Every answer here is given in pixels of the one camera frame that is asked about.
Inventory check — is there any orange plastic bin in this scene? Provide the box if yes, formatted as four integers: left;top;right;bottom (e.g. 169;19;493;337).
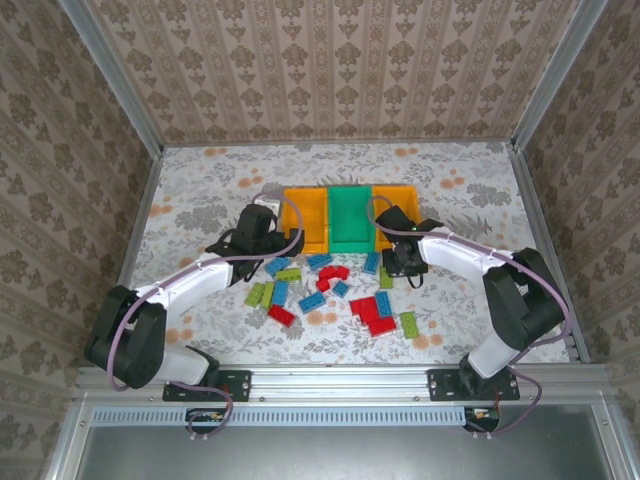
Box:
281;185;331;254
370;184;421;251

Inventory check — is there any green plastic bin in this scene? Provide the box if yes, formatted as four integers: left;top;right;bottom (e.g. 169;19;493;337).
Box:
327;184;379;254

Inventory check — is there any black connector board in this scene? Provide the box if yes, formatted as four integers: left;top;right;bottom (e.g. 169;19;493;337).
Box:
184;406;232;435
462;405;502;434

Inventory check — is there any grey metal panel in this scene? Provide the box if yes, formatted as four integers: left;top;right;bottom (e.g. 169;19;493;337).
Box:
47;404;640;480

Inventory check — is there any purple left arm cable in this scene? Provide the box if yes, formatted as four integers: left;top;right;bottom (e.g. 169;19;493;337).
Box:
107;191;305;442

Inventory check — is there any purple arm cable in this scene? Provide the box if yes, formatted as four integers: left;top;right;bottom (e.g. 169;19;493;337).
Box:
367;194;571;441
107;191;305;442

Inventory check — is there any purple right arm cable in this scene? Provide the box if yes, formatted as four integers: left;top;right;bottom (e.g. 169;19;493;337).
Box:
367;194;571;441

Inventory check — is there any thin aluminium wall rail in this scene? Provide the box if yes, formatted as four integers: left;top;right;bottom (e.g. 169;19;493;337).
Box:
160;138;516;148

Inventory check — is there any aluminium side rail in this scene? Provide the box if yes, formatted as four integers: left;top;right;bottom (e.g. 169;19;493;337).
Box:
508;143;592;365
93;145;165;366

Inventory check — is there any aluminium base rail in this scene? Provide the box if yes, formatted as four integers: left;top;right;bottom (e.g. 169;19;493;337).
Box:
73;363;615;401

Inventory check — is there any slotted cable duct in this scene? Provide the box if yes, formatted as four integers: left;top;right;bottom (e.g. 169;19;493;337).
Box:
89;405;504;428

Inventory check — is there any aluminium frame post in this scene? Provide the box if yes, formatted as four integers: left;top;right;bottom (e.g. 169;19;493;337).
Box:
57;0;165;154
510;0;610;151

